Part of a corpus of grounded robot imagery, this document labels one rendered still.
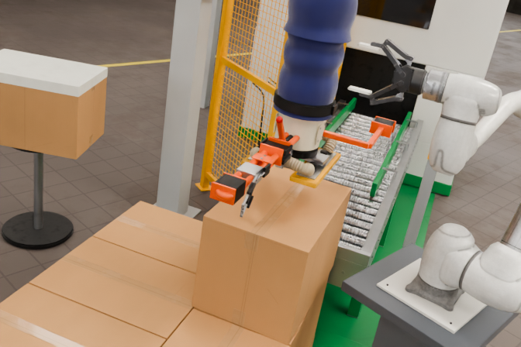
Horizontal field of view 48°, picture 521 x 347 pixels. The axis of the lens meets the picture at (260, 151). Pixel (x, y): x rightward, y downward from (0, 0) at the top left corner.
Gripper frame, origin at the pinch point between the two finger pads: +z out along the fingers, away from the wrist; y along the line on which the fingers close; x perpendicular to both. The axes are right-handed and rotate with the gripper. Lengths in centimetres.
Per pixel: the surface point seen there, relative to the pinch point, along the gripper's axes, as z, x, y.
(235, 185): 19, -36, 32
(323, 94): 12.9, 18.8, 16.7
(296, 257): 5, -6, 67
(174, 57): 131, 126, 50
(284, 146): 18.7, 3.1, 32.7
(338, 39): 11.7, 18.5, -3.2
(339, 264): 0, 62, 106
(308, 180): 10.1, 9.9, 45.4
